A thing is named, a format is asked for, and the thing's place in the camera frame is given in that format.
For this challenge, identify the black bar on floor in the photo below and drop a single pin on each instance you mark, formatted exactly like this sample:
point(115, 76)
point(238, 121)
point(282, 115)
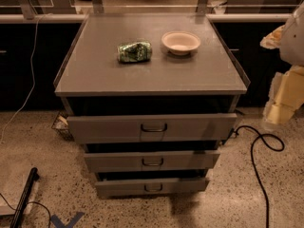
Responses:
point(22, 204)

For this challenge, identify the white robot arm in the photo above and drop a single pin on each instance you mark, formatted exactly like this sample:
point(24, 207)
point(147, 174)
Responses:
point(289, 39)

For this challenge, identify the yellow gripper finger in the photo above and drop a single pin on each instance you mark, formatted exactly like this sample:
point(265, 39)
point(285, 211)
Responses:
point(286, 96)

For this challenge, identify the grey drawer cabinet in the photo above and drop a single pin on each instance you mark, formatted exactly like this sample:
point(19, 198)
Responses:
point(92, 82)

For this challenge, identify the grey top drawer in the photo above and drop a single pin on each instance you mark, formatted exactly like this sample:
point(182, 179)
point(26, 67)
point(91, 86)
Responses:
point(151, 128)

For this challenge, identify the white paper bowl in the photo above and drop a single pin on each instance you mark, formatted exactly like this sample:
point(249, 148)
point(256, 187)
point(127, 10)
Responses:
point(180, 42)

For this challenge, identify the grey bottom drawer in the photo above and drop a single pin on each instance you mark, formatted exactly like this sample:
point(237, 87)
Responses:
point(120, 188)

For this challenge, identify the grey drawer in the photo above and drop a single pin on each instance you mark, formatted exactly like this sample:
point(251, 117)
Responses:
point(151, 128)
point(120, 188)
point(150, 161)

